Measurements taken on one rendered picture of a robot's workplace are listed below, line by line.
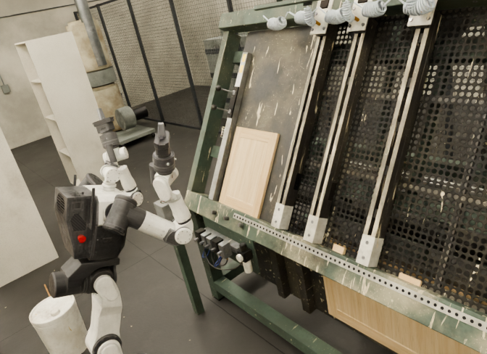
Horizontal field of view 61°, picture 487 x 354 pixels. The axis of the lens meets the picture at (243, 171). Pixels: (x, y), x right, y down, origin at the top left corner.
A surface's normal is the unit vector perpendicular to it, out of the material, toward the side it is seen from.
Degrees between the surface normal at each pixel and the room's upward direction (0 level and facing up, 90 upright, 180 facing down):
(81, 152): 90
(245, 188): 58
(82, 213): 90
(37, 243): 90
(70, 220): 90
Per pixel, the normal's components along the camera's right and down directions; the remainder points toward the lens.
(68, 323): 0.77, 0.14
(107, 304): 0.61, 0.20
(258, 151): -0.75, -0.15
